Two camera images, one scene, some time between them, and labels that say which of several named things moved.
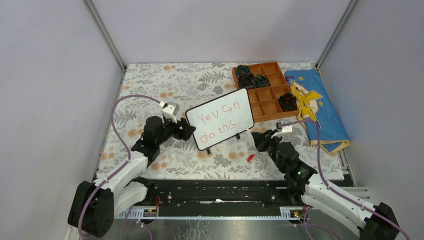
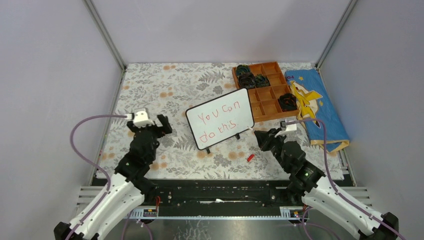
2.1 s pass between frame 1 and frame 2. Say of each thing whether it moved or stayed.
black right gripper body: stayed
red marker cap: stayed
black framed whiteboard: stayed
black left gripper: moved
